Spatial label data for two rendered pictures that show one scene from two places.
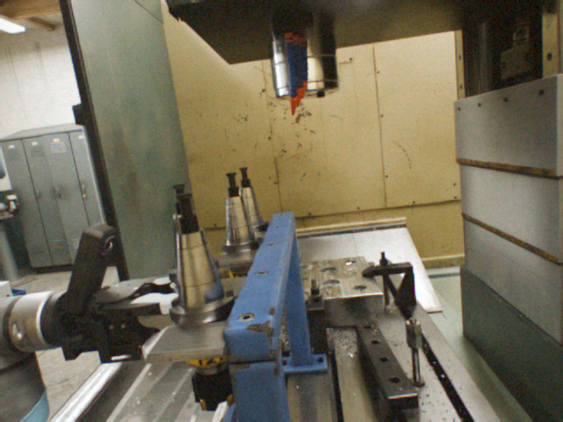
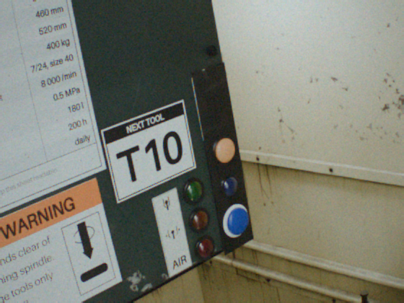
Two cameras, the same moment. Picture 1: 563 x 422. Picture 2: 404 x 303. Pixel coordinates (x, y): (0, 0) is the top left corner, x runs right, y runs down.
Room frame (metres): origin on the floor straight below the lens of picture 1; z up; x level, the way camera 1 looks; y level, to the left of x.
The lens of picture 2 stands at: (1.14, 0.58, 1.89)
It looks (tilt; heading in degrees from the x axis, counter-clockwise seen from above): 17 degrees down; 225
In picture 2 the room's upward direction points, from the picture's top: 10 degrees counter-clockwise
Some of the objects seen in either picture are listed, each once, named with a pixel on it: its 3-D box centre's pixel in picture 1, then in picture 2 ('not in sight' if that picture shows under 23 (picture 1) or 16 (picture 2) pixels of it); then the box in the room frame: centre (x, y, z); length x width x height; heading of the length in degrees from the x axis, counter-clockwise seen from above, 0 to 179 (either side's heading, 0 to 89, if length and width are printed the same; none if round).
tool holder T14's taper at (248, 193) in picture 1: (248, 206); not in sight; (0.68, 0.06, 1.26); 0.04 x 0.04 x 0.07
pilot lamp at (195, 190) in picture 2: not in sight; (194, 191); (0.72, 0.13, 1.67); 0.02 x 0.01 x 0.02; 175
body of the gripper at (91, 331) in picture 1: (106, 319); not in sight; (0.47, 0.25, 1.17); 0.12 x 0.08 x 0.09; 85
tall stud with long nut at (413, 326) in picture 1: (414, 352); not in sight; (0.62, -0.20, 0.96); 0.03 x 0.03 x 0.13
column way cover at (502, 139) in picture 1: (504, 199); not in sight; (0.91, -0.54, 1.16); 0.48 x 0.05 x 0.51; 175
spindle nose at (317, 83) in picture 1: (304, 69); not in sight; (0.95, -0.10, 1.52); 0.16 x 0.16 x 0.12
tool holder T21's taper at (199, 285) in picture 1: (195, 265); not in sight; (0.35, 0.09, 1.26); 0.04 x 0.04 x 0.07
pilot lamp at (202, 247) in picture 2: not in sight; (205, 248); (0.72, 0.13, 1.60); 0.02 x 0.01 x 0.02; 175
